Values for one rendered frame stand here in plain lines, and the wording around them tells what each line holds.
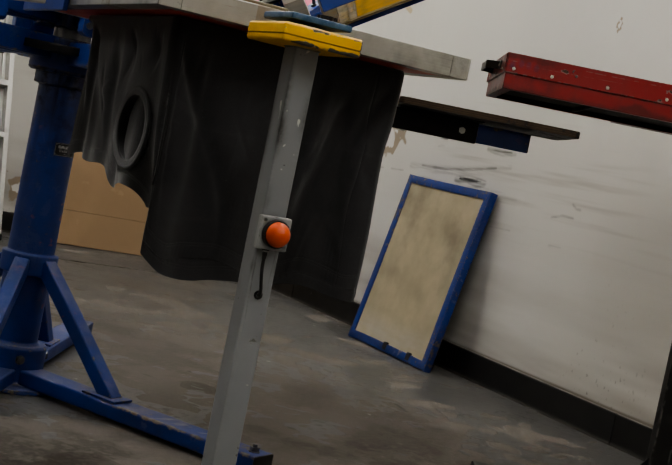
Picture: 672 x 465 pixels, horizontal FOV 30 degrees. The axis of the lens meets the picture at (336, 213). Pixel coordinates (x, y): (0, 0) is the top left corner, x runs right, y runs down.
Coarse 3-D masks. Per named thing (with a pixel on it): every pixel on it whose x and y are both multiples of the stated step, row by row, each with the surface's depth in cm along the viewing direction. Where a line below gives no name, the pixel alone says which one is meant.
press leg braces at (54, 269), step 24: (24, 264) 326; (48, 264) 330; (0, 288) 320; (48, 288) 329; (0, 312) 315; (48, 312) 362; (72, 312) 325; (48, 336) 368; (72, 336) 324; (96, 360) 320; (96, 384) 319
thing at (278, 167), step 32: (256, 32) 185; (288, 32) 177; (320, 32) 179; (288, 64) 184; (288, 96) 183; (288, 128) 184; (288, 160) 185; (256, 192) 187; (288, 192) 186; (256, 224) 185; (288, 224) 185; (256, 256) 185; (256, 288) 185; (256, 320) 186; (224, 352) 188; (256, 352) 187; (224, 384) 186; (224, 416) 186; (224, 448) 187
